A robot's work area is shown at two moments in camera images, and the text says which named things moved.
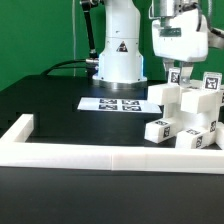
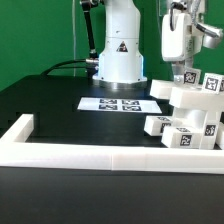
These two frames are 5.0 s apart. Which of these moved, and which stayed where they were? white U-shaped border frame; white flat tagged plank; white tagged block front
Moved: white tagged block front
Stayed: white U-shaped border frame; white flat tagged plank
